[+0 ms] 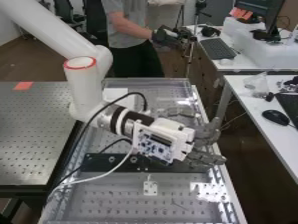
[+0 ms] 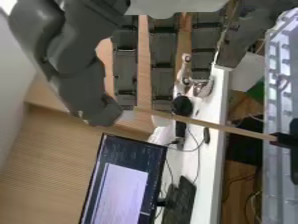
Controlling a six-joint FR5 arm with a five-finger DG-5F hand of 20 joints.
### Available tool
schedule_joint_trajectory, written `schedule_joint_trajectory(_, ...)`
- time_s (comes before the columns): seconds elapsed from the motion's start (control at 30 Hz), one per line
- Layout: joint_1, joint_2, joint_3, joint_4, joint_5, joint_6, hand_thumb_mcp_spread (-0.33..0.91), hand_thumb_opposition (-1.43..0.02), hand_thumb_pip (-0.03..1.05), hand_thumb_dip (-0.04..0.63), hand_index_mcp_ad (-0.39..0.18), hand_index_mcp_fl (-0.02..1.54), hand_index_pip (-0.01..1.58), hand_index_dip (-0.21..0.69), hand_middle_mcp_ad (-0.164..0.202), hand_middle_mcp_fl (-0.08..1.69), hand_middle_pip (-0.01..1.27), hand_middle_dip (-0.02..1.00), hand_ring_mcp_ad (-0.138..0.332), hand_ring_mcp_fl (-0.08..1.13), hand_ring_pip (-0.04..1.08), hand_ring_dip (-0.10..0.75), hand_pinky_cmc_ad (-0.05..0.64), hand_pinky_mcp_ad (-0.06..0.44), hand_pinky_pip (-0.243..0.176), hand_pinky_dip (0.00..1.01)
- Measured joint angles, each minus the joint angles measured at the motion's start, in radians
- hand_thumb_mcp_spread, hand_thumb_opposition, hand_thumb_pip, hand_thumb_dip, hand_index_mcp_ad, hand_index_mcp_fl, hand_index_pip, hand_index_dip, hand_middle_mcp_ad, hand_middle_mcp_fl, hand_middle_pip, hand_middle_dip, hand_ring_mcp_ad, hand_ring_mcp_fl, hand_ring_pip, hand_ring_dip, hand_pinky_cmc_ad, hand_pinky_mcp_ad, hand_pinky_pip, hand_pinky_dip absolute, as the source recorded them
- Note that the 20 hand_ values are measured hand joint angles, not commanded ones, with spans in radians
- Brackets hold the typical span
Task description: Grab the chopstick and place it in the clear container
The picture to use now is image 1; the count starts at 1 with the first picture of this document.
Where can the black plate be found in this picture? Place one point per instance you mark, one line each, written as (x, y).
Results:
(110, 162)

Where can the small white block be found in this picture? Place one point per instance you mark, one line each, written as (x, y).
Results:
(150, 188)

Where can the black computer mouse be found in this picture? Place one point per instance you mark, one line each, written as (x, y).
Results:
(275, 117)

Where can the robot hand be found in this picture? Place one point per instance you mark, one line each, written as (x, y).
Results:
(166, 140)

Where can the small white box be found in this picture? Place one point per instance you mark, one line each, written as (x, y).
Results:
(116, 94)

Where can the black computer monitor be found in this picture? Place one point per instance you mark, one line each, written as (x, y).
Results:
(261, 10)

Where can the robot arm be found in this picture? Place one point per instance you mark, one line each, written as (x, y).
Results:
(84, 90)

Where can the clear plastic bag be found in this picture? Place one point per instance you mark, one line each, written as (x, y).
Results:
(257, 85)

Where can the black office chair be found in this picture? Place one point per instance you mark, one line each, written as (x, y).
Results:
(67, 13)

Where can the person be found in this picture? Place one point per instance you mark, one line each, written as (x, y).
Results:
(128, 33)

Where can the black headphones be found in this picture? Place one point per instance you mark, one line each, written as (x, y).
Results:
(210, 31)

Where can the white desk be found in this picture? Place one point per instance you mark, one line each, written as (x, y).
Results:
(261, 56)
(261, 110)

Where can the black keyboard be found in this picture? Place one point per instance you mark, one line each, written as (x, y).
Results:
(217, 48)
(289, 108)

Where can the clear box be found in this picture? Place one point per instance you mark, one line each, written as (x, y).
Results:
(168, 206)

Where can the red tape mark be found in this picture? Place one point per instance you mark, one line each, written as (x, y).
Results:
(23, 86)

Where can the black tripod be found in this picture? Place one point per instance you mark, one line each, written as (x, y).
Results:
(193, 40)

